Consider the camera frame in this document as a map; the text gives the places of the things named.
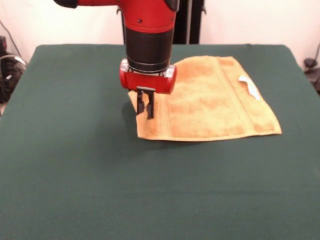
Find tan terry towel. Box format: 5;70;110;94
127;55;283;143

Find black plug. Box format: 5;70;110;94
303;58;317;75

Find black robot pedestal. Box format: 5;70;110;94
116;0;207;45

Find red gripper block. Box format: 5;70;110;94
118;58;178;120

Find black equipment pile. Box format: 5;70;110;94
0;53;27;104

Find dark green tablecloth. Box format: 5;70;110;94
0;43;320;240

